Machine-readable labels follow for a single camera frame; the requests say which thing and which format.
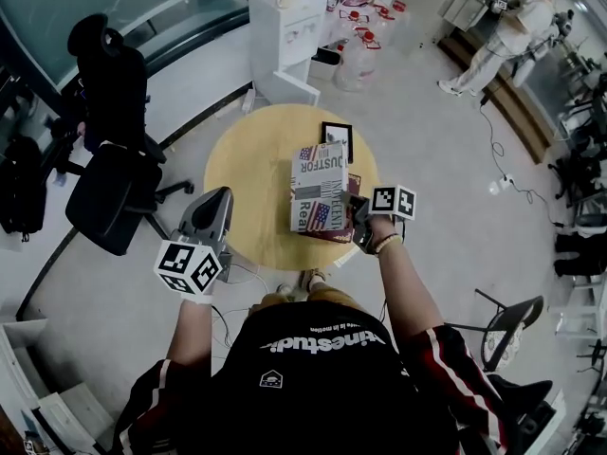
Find person's left forearm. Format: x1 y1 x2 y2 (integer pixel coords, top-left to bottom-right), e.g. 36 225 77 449
165 299 214 376

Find black backpack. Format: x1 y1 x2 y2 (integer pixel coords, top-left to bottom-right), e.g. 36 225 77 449
0 136 46 242

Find dark red book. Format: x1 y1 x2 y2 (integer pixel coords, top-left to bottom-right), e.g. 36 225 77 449
296 173 364 246

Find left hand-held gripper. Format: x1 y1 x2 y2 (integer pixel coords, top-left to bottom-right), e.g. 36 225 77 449
154 187 234 296

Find wooden step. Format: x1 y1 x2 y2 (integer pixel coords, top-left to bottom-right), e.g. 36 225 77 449
438 33 556 164

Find clear jug with red cap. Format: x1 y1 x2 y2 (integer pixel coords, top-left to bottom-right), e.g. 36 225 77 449
392 0 410 37
333 28 383 93
372 5 397 46
337 9 364 42

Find person's torso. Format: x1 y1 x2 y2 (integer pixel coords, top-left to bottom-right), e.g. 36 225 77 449
112 300 511 455

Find person's legs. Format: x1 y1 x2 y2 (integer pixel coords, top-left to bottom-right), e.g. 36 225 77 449
248 268 366 312

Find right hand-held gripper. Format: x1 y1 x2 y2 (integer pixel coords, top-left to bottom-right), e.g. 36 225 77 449
345 185 418 255

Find white low cabinet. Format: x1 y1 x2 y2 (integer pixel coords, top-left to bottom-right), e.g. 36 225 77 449
0 319 115 455

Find long black floor cable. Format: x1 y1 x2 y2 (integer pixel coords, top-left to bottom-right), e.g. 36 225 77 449
478 95 565 227

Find white water dispenser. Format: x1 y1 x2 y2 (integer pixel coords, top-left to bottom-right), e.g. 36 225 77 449
248 0 328 108

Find white printed book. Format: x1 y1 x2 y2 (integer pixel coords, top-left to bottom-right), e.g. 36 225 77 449
288 141 351 233

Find black chair with patterned cushion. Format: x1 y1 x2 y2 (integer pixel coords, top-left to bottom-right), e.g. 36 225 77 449
475 287 545 373

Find white cable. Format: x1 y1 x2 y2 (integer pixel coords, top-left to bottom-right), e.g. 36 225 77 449
212 261 269 312

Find black picture frame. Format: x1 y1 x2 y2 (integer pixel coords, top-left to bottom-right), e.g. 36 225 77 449
321 120 355 164

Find black office chair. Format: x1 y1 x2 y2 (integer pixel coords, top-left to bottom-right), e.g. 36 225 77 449
64 13 195 257

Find beaded bracelet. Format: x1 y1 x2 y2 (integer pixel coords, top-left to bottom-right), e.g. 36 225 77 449
372 232 403 255

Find person's right forearm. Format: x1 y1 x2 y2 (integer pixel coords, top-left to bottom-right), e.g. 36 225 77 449
377 234 447 334

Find round wooden side table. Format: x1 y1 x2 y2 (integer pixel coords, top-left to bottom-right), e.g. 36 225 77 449
202 103 380 272

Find white trash bin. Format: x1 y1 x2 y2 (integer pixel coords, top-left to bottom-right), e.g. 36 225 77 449
310 45 342 82

